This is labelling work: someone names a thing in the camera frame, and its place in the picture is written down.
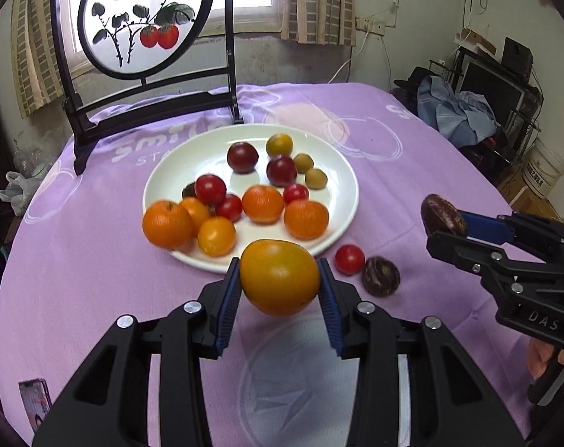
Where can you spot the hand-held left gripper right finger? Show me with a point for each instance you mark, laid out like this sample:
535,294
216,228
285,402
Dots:
330,307

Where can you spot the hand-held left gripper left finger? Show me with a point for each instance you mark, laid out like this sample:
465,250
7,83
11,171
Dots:
228,307

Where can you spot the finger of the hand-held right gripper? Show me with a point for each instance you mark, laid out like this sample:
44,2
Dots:
486,228
454,247

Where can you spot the dark purple passion fruit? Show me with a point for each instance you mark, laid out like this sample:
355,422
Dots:
188,191
381,275
442,216

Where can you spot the red cherry tomato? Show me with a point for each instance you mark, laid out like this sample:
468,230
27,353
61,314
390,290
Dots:
210,189
229,207
295,193
349,259

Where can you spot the large orange persimmon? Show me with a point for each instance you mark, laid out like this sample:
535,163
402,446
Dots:
280,277

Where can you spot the orange mandarin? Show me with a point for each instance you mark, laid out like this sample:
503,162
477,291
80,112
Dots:
306,218
195,209
168,224

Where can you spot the small yellow-green tomato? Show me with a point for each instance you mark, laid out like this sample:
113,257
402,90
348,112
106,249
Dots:
316,179
303,163

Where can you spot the white round plate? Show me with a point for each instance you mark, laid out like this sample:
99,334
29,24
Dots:
202,149

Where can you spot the round yellow tomato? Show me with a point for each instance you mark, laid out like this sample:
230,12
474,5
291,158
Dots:
280,144

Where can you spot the person's right hand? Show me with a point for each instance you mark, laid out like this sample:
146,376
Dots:
537,358

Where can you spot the white plastic bucket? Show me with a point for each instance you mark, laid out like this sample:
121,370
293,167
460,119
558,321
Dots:
544,167

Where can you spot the large orange tomato on plate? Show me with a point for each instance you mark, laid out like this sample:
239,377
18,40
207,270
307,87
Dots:
262,202

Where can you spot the black metal rack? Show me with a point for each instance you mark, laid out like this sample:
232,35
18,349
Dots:
528,123

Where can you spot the blue clothes pile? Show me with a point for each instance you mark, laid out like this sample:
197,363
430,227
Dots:
454,111

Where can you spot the purple printed tablecloth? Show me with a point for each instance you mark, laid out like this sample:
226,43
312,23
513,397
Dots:
100,312

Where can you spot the black flat monitor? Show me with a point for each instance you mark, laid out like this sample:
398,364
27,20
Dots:
491,86

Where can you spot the dark red tomato on plate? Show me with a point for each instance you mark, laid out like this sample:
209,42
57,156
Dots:
242,157

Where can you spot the black hat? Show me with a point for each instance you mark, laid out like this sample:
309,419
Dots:
410,84

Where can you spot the black speaker box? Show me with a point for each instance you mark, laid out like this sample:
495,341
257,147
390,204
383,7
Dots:
517,58

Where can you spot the small printed box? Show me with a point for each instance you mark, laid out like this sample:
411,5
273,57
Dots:
33,400

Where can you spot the white plastic bag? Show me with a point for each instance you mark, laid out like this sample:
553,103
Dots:
14,193

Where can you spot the clear plastic bag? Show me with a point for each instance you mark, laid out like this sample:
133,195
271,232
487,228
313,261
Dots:
33,160

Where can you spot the brick-patterned curtain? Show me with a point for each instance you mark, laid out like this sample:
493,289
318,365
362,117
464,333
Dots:
319,4
30,56

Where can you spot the black-framed round painted screen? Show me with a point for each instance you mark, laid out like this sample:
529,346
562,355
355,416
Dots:
142,9

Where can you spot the white wall socket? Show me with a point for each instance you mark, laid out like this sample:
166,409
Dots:
372,25

